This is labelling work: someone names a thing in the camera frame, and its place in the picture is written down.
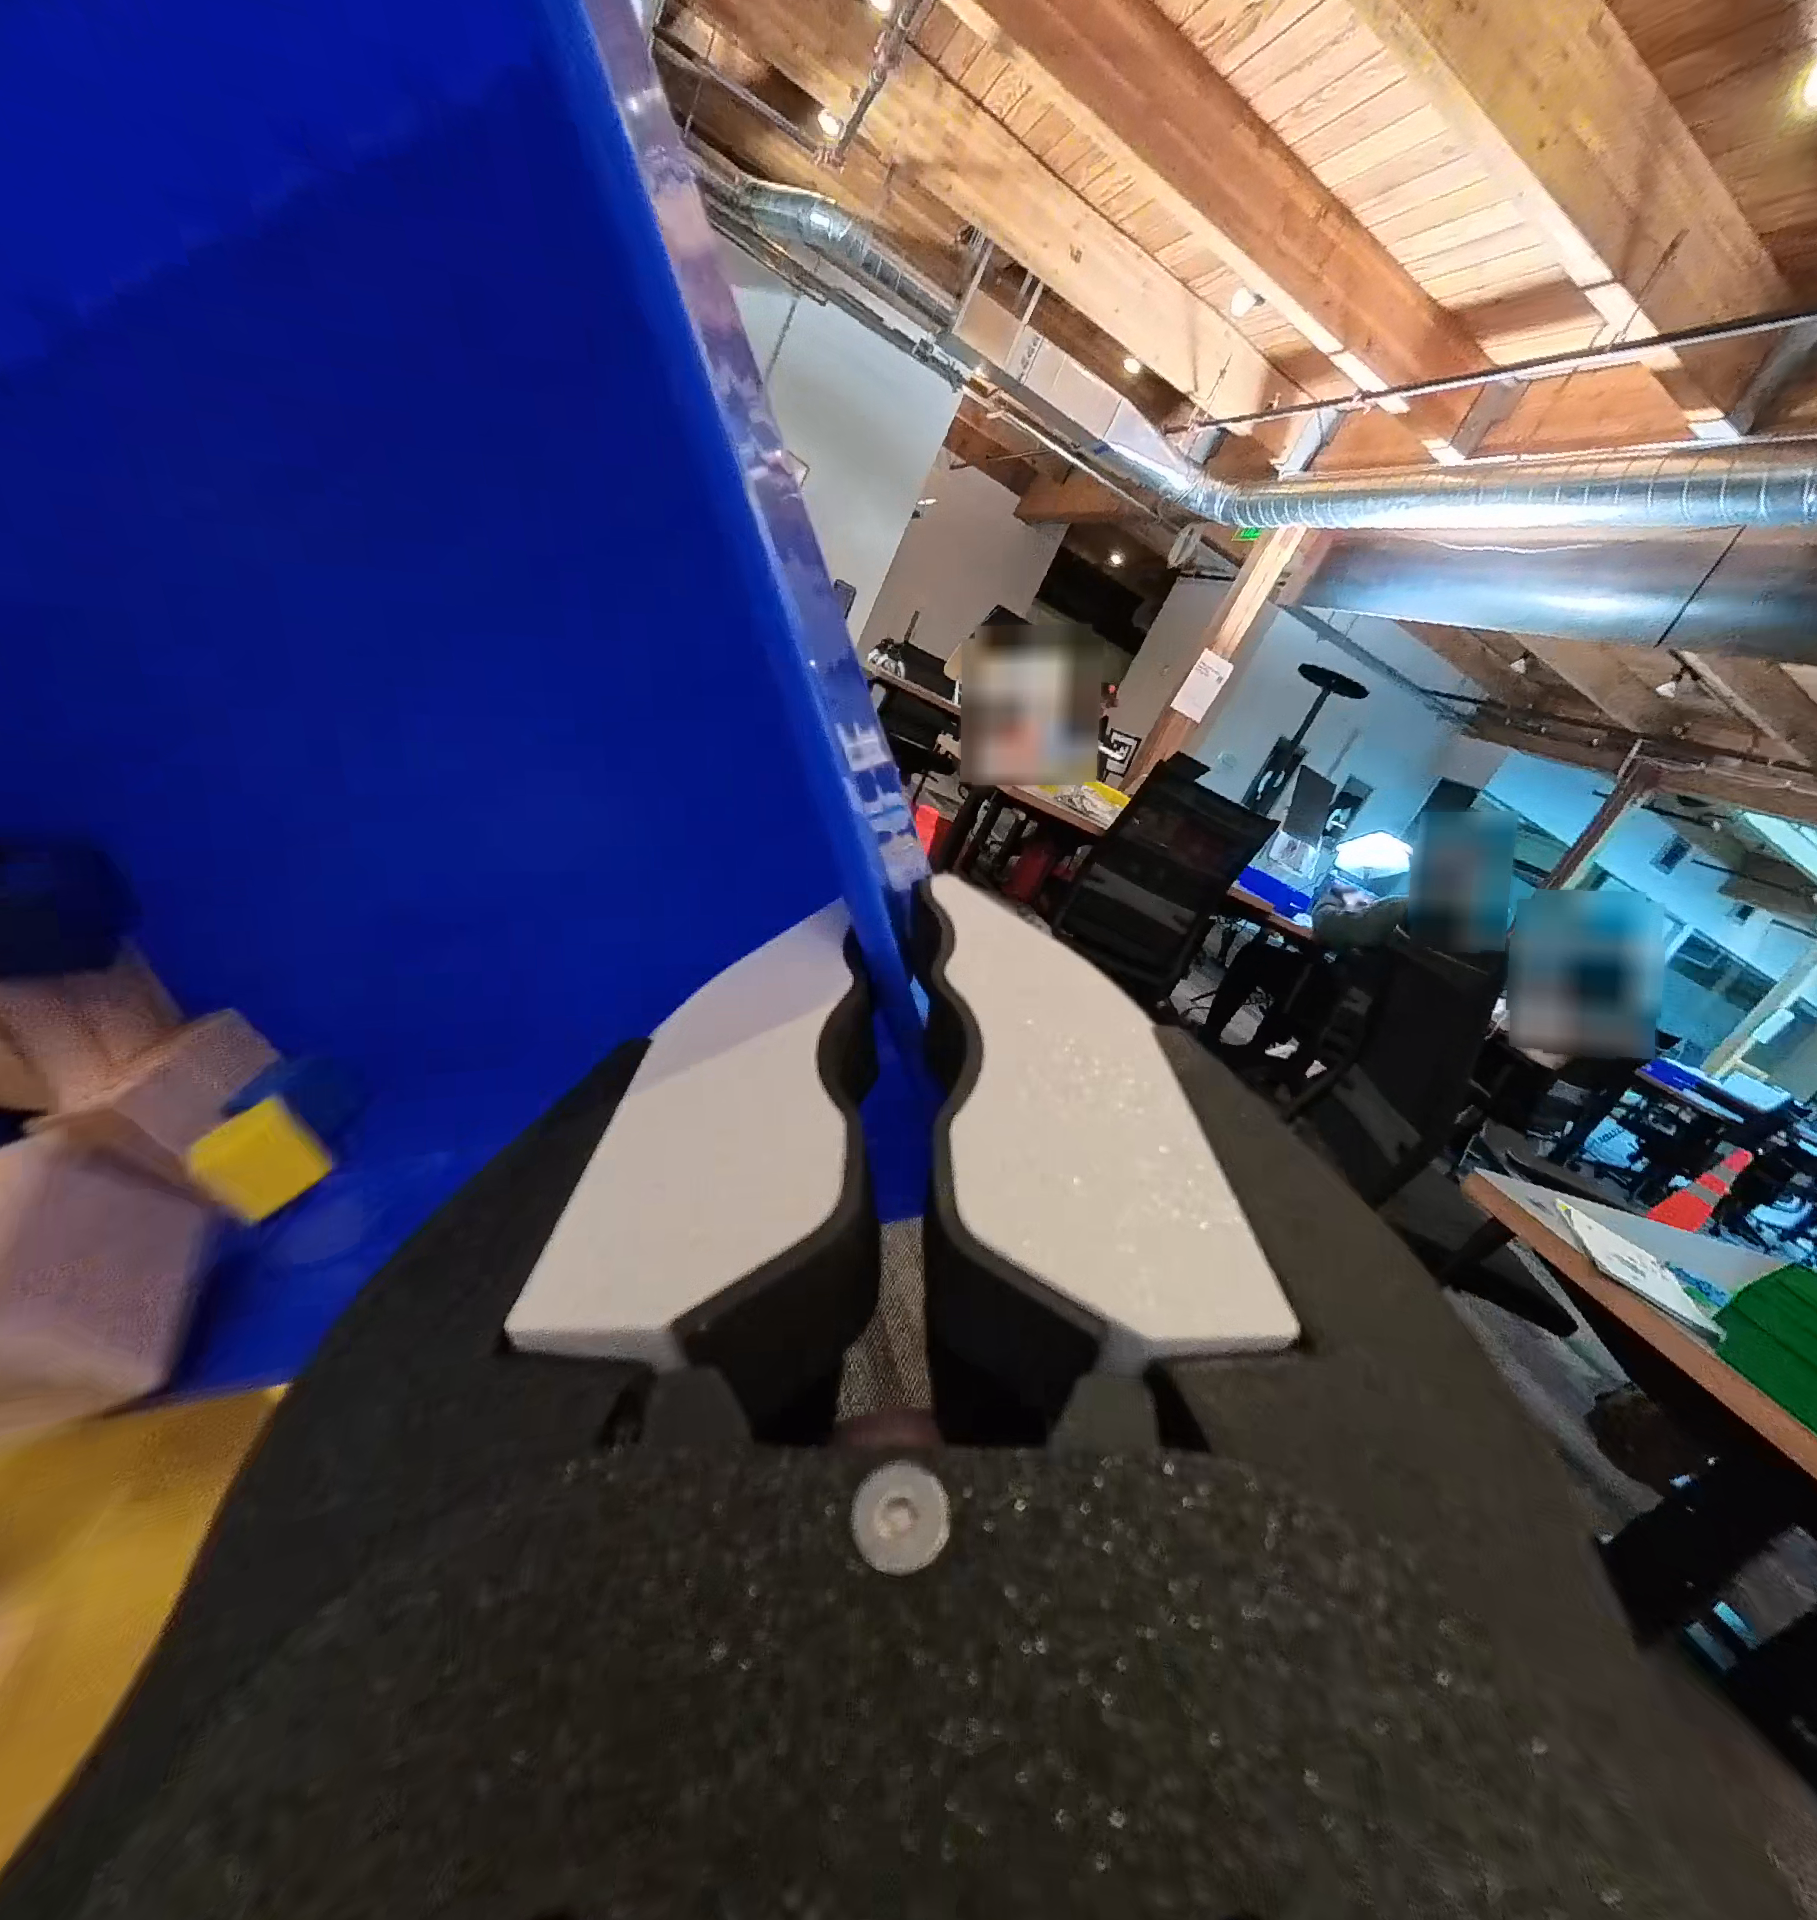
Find black round-top pole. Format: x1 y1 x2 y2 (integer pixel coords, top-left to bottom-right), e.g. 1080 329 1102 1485
1294 660 1370 785

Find wooden table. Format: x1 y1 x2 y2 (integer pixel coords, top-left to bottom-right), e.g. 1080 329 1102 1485
1460 1166 1817 1519

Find metal ceiling rod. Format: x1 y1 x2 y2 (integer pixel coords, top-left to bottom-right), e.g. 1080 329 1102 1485
1167 299 1817 439

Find silver ventilation duct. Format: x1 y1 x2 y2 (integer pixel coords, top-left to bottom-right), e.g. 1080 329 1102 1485
695 151 1817 536

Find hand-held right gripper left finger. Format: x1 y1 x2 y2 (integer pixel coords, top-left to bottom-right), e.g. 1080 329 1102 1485
504 907 883 1448

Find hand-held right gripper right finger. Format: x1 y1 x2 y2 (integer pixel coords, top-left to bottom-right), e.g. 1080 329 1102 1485
915 872 1305 1448

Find white paper sheet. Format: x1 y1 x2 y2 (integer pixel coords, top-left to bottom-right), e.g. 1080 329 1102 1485
1549 1190 1791 1340

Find pile of mixed wooden cubes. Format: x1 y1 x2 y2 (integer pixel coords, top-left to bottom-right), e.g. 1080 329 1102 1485
0 802 365 1444

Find orange traffic cone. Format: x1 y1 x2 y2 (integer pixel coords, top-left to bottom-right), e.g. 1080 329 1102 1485
1647 1148 1760 1234

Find blue plastic box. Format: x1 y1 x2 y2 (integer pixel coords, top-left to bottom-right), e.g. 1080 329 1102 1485
0 0 942 1407

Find large dark ventilation duct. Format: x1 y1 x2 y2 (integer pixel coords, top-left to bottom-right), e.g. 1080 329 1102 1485
1296 526 1817 666

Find yellow plastic box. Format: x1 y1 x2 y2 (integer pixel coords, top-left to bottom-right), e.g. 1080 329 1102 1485
0 1385 292 1909

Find black office chair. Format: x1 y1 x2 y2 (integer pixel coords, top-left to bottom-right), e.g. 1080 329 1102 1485
1047 750 1280 1009

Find stack of green sheets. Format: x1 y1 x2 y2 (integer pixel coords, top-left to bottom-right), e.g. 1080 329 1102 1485
1714 1262 1817 1473

